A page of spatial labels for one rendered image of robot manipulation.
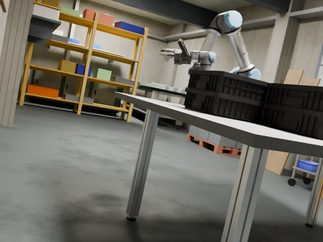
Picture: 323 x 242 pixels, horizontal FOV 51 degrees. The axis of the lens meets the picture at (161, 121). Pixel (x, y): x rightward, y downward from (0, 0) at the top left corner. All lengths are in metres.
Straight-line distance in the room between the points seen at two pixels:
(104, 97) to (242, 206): 6.77
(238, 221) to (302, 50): 4.84
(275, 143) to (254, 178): 0.14
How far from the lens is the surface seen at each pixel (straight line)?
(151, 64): 10.31
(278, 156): 4.95
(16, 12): 4.35
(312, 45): 5.69
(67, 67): 6.83
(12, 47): 4.31
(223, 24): 2.37
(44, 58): 9.67
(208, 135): 5.61
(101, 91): 7.69
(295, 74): 5.33
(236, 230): 1.14
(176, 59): 2.27
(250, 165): 1.09
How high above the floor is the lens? 0.76
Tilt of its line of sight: 5 degrees down
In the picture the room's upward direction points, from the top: 12 degrees clockwise
